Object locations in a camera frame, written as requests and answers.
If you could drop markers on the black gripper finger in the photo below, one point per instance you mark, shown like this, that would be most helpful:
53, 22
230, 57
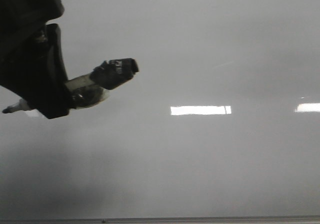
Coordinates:
36, 72
49, 10

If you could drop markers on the white whiteboard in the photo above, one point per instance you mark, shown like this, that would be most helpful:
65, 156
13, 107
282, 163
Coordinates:
222, 118

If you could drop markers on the grey whiteboard bottom rail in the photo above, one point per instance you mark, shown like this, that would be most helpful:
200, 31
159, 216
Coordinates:
232, 219

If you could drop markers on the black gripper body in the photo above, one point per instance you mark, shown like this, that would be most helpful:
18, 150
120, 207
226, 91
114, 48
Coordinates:
18, 16

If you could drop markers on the white marker black cap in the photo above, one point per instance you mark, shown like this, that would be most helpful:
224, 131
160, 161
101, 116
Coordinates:
92, 88

